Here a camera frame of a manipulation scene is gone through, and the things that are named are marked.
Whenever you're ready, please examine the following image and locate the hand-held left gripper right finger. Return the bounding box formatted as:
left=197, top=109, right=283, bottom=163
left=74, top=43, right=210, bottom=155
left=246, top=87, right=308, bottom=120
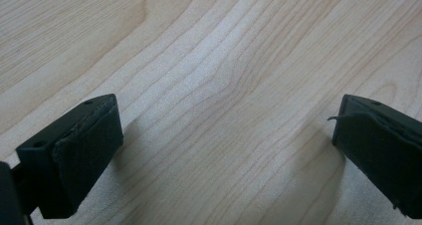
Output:
left=327, top=94, right=422, bottom=220

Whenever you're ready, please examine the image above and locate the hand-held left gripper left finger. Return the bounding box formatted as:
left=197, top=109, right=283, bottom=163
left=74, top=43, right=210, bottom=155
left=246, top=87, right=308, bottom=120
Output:
left=15, top=93, right=124, bottom=220

